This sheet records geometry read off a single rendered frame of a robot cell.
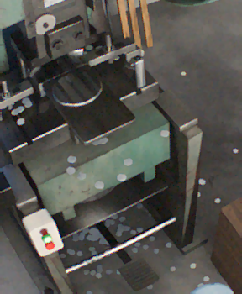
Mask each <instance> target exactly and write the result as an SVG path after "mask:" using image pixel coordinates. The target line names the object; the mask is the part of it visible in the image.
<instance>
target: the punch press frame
mask: <svg viewBox="0 0 242 294"><path fill-rule="evenodd" d="M24 19H26V18H25V13H24V4H23V0H0V78H1V77H2V76H5V75H7V74H8V73H10V72H12V71H15V70H17V69H18V68H19V66H18V59H17V58H18V57H17V54H14V52H13V51H14V49H13V45H12V44H11V43H12V42H11V39H10V38H11V37H10V34H11V33H13V32H16V31H18V30H20V28H19V26H18V25H17V24H16V23H18V22H19V21H22V20H24ZM130 112H131V113H133V114H134V115H135V117H136V122H135V123H134V124H133V125H130V126H128V127H126V128H124V129H121V130H119V131H118V132H115V133H114V134H111V135H109V136H108V137H106V138H107V139H108V141H107V142H106V143H105V144H101V143H100V144H98V145H94V144H90V145H88V146H85V145H82V144H81V143H80V144H74V143H73V142H72V141H71V139H68V140H67V141H65V142H64V143H62V144H59V145H57V146H56V147H52V148H51V149H49V150H46V151H45V152H43V153H42V154H41V153H40V154H38V155H36V156H34V157H33V158H31V159H28V160H26V161H24V162H23V163H19V164H18V166H19V168H20V170H21V171H22V172H23V174H24V176H25V179H26V180H27V182H28V183H29V184H30V186H31V188H32V190H33V192H34V194H35V195H36V196H37V198H38V202H39V204H40V206H41V207H42V209H46V211H47V212H48V213H49V214H50V216H52V215H55V214H57V213H59V212H60V214H61V216H62V217H63V218H64V220H65V221H66V220H68V219H71V218H74V217H75V216H76V212H75V208H74V205H76V204H77V203H80V202H82V201H84V200H86V199H89V198H90V197H93V196H95V195H97V194H99V193H101V192H104V191H106V190H107V189H110V188H112V187H114V186H116V185H118V184H119V183H121V182H124V181H118V180H117V175H118V174H125V175H126V176H127V178H126V180H125V181H127V180H128V179H129V178H131V177H133V176H136V175H138V174H139V176H140V179H141V180H142V181H144V182H147V181H148V180H152V179H154V178H155V166H156V165H158V164H160V163H161V162H162V161H164V160H169V159H170V155H169V154H170V134H169V135H168V136H167V137H162V136H161V134H160V132H161V131H162V130H168V131H169V132H170V122H169V121H168V120H167V119H166V118H165V117H164V116H163V115H162V114H161V113H160V111H159V110H158V109H157V108H156V107H155V106H154V105H153V104H152V103H151V102H150V103H146V104H144V105H142V106H140V107H139V108H136V109H134V110H132V111H130ZM70 156H73V157H76V161H74V163H70V162H68V160H67V158H69V157H70ZM128 158H130V159H131V160H132V161H133V163H132V164H130V165H125V164H124V160H127V159H128ZM67 167H71V168H74V169H75V173H73V174H70V175H69V174H68V173H67ZM80 172H81V173H84V174H85V175H86V177H85V179H81V180H80V179H78V178H77V177H76V175H77V174H78V173H80ZM96 181H103V182H104V188H103V189H101V188H96V187H95V182H96ZM175 221H176V219H175V218H174V215H171V216H170V217H169V218H167V219H165V220H163V221H161V222H159V223H157V224H155V225H153V227H151V228H147V229H146V230H145V231H143V232H140V233H137V234H136V235H135V236H131V237H130V238H128V239H126V240H124V241H122V242H120V243H117V244H116V245H114V246H112V247H110V248H108V249H105V250H104V251H101V252H99V253H96V254H95V255H92V256H90V257H87V258H86V259H83V260H80V261H79V262H76V263H75V264H72V265H68V266H67V267H65V268H66V273H71V272H72V271H74V270H77V269H80V268H82V267H84V266H86V265H90V264H91V263H92V262H95V261H97V260H100V259H102V258H104V257H105V256H108V255H110V254H112V253H114V252H116V251H119V250H120V249H124V248H125V247H126V246H130V245H131V244H133V243H136V242H137V241H139V240H141V239H143V238H145V237H147V236H148V235H150V234H153V233H155V232H156V231H158V230H159V229H163V228H164V227H165V226H167V225H169V224H171V223H174V222H175Z"/></svg>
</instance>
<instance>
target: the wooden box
mask: <svg viewBox="0 0 242 294"><path fill-rule="evenodd" d="M210 260H211V261H212V263H213V265H214V266H215V268H217V270H218V272H219V274H220V275H221V276H222V277H223V278H224V280H225V282H227V284H228V286H229V287H230V289H232V291H233V293H234V294H242V197H240V198H239V199H237V200H235V201H234V202H231V203H229V204H228V205H226V206H225V207H222V208H221V210H220V214H219V217H218V228H217V231H216V235H215V241H214V245H213V252H212V257H211V259H210Z"/></svg>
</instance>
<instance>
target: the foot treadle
mask: <svg viewBox="0 0 242 294"><path fill-rule="evenodd" d="M94 225H95V226H96V228H97V230H98V232H100V233H101V235H102V236H103V237H104V238H105V240H106V241H107V243H108V244H109V245H110V246H111V247H112V246H114V245H116V244H117V243H118V241H117V240H116V239H115V237H114V236H113V235H112V234H111V232H110V230H109V229H108V228H107V227H106V225H104V223H103V221H101V222H99V223H96V224H94ZM115 253H116V254H117V255H118V257H119V258H120V259H121V260H122V261H123V263H124V264H123V265H121V266H119V267H118V272H119V273H120V274H121V275H122V276H123V278H124V279H125V280H126V281H127V282H128V284H129V285H130V286H131V288H132V290H134V291H139V290H141V289H144V288H145V287H147V286H149V285H152V284H153V283H155V282H157V281H158V280H159V279H160V276H159V274H157V273H156V272H155V270H154V269H153V268H152V266H151V265H150V264H149V262H148V261H147V260H146V259H145V257H144V256H140V257H139V258H137V259H134V260H133V259H131V258H130V257H129V255H128V253H127V252H126V251H125V250H124V249H120V250H119V251H116V252H115Z"/></svg>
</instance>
